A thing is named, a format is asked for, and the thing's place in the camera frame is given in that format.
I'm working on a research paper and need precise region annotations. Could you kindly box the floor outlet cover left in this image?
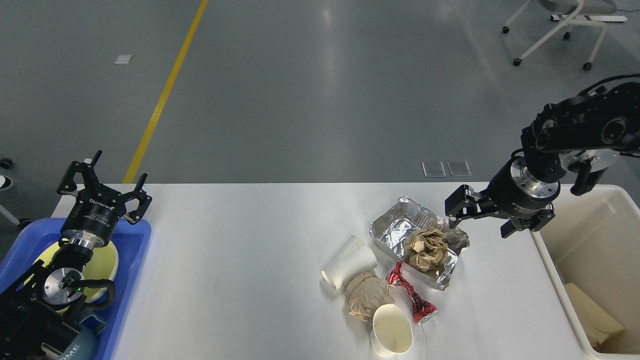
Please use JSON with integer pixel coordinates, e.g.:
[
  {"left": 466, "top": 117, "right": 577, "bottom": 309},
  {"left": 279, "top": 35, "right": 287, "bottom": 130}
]
[{"left": 421, "top": 161, "right": 447, "bottom": 178}]

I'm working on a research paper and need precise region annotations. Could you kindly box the blue plastic tray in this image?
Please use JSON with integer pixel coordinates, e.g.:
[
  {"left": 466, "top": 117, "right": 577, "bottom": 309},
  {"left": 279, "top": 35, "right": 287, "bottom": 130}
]
[{"left": 0, "top": 218, "right": 153, "bottom": 360}]

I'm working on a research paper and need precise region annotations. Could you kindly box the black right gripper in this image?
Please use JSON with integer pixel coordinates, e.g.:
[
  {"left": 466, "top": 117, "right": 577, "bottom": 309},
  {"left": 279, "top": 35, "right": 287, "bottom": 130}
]
[{"left": 445, "top": 157, "right": 561, "bottom": 239}]

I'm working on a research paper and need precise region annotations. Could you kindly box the white paper cup upright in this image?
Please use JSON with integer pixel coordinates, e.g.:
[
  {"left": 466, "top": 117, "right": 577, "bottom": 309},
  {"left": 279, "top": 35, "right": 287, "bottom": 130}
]
[{"left": 370, "top": 304, "right": 413, "bottom": 358}]

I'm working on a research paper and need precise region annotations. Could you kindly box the crumpled brown paper wrapper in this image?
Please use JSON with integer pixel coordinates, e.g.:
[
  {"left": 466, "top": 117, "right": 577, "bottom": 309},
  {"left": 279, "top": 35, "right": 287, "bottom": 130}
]
[{"left": 345, "top": 271, "right": 396, "bottom": 322}]

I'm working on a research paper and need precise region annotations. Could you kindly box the brown paper ball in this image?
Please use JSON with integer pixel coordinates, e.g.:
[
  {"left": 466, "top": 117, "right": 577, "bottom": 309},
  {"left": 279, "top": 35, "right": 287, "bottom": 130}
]
[{"left": 403, "top": 227, "right": 449, "bottom": 273}]

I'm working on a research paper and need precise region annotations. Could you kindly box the white floor marker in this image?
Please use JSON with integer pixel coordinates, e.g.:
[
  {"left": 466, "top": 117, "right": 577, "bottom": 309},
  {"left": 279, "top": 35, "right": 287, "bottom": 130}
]
[{"left": 114, "top": 54, "right": 134, "bottom": 65}]

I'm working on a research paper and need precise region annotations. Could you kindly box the white paper cup lying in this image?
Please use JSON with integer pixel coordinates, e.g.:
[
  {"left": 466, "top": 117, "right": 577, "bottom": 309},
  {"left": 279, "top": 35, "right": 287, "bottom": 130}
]
[{"left": 320, "top": 235, "right": 378, "bottom": 290}]

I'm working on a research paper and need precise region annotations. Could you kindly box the brown paper bag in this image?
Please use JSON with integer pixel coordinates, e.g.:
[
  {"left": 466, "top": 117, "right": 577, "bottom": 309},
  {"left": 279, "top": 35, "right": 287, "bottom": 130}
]
[{"left": 563, "top": 283, "right": 626, "bottom": 352}]

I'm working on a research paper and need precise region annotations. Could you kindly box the red snack wrapper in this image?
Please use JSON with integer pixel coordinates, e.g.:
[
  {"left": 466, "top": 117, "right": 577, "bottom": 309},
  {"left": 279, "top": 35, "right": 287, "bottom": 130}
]
[{"left": 386, "top": 261, "right": 439, "bottom": 326}]

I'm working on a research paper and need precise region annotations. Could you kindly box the floor outlet cover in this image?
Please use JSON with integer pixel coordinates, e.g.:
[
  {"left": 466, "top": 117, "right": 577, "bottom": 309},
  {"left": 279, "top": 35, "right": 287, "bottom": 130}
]
[
  {"left": 446, "top": 160, "right": 473, "bottom": 177},
  {"left": 421, "top": 161, "right": 447, "bottom": 178}
]

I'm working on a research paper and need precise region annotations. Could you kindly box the aluminium foil tray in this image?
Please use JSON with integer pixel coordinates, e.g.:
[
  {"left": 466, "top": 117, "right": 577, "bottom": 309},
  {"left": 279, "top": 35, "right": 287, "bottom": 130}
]
[{"left": 369, "top": 197, "right": 470, "bottom": 291}]

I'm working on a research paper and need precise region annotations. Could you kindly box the white far base bar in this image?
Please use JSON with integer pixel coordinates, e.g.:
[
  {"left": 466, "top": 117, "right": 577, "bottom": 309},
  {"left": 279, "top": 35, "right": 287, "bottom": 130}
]
[{"left": 550, "top": 14, "right": 627, "bottom": 23}]

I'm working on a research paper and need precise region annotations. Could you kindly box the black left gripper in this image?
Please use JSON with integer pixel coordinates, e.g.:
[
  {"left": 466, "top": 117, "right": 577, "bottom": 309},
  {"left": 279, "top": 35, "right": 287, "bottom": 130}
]
[{"left": 56, "top": 150, "right": 153, "bottom": 249}]

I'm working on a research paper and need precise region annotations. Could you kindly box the beige plastic bin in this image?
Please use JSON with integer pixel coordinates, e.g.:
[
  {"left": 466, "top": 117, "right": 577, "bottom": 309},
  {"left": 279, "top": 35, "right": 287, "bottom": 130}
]
[{"left": 531, "top": 185, "right": 640, "bottom": 360}]

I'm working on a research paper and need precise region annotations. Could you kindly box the blue-grey HOME mug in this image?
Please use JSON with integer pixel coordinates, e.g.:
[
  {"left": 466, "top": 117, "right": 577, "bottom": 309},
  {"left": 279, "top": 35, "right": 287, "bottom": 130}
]
[{"left": 54, "top": 310, "right": 108, "bottom": 360}]

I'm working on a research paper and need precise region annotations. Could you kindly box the yellow plastic plate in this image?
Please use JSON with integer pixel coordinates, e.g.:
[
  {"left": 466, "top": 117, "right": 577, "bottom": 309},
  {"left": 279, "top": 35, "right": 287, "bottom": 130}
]
[{"left": 40, "top": 243, "right": 119, "bottom": 313}]

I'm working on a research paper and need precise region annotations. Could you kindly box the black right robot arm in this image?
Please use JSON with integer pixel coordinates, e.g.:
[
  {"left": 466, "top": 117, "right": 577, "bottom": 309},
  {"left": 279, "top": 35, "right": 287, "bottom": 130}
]
[{"left": 445, "top": 74, "right": 640, "bottom": 239}]

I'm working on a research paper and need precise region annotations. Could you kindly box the floor outlet cover right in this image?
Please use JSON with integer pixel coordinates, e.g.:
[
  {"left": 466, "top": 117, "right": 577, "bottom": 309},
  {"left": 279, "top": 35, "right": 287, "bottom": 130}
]
[{"left": 446, "top": 160, "right": 473, "bottom": 177}]

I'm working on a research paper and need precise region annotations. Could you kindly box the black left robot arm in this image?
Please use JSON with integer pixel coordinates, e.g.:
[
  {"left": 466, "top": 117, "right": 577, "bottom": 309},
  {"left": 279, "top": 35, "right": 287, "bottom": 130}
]
[{"left": 1, "top": 150, "right": 153, "bottom": 360}]

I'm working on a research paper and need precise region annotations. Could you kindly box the white rolling chair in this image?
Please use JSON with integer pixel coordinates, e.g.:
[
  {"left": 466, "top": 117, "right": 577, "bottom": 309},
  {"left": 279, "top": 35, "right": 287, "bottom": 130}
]
[{"left": 512, "top": 0, "right": 618, "bottom": 71}]

